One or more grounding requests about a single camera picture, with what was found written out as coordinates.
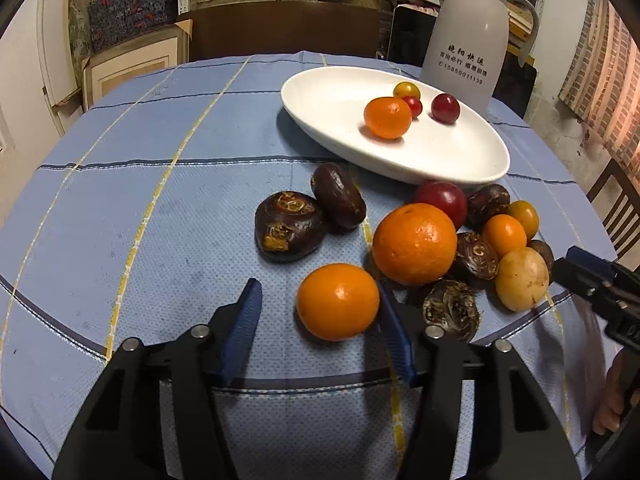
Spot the person's right hand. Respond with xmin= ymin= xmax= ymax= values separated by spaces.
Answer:
xmin=592 ymin=352 xmax=640 ymax=436

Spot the dark red cherry tomato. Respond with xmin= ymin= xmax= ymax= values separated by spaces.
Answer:
xmin=431 ymin=93 xmax=461 ymax=124

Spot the round orange mandarin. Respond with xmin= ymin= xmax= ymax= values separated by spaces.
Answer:
xmin=296 ymin=263 xmax=381 ymax=341

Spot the white thermos jug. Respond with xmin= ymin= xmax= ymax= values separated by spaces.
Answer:
xmin=419 ymin=0 xmax=541 ymax=111

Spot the dark wooden chair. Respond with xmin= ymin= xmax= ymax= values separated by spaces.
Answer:
xmin=586 ymin=157 xmax=640 ymax=261

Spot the water chestnut with orange patches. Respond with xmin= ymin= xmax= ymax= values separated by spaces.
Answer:
xmin=255 ymin=191 xmax=329 ymax=262

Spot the orange-yellow cherry tomato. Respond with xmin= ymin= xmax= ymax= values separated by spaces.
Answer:
xmin=508 ymin=200 xmax=540 ymax=239

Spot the water chestnut with dry husk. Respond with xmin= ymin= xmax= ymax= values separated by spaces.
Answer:
xmin=422 ymin=280 xmax=481 ymax=344

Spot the blue checked tablecloth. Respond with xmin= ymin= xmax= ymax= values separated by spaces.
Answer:
xmin=0 ymin=52 xmax=621 ymax=480

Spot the patterned storage box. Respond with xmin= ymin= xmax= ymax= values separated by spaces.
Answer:
xmin=87 ymin=0 xmax=179 ymax=54

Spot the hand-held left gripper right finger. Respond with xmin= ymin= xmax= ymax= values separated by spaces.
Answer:
xmin=377 ymin=280 xmax=581 ymax=480

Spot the brown board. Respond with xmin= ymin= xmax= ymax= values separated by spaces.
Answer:
xmin=189 ymin=0 xmax=392 ymax=63

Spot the large orange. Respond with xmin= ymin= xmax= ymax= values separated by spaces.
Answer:
xmin=372 ymin=203 xmax=458 ymax=287

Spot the orange kumquat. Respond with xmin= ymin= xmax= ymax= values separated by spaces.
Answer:
xmin=482 ymin=214 xmax=528 ymax=260

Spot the large red tomato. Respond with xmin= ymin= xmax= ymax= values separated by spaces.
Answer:
xmin=413 ymin=180 xmax=468 ymax=231

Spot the black tablet screen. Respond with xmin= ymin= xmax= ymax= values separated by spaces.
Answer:
xmin=387 ymin=5 xmax=439 ymax=68

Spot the dark brown water chestnut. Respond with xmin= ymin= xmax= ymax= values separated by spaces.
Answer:
xmin=466 ymin=183 xmax=511 ymax=228
xmin=450 ymin=232 xmax=500 ymax=288
xmin=528 ymin=239 xmax=556 ymax=281

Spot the white oval plate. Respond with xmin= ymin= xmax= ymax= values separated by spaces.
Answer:
xmin=281 ymin=66 xmax=511 ymax=186

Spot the smooth dark water chestnut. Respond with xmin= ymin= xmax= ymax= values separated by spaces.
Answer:
xmin=311 ymin=162 xmax=367 ymax=234

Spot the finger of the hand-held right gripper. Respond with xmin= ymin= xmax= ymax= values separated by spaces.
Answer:
xmin=567 ymin=246 xmax=640 ymax=306
xmin=552 ymin=258 xmax=613 ymax=313

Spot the pale yellow round fruit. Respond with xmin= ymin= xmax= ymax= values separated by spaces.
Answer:
xmin=495 ymin=246 xmax=551 ymax=312

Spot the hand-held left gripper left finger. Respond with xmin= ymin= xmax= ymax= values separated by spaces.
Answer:
xmin=52 ymin=279 xmax=263 ymax=480

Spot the small mandarin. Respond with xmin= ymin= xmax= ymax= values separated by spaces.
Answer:
xmin=363 ymin=96 xmax=413 ymax=140

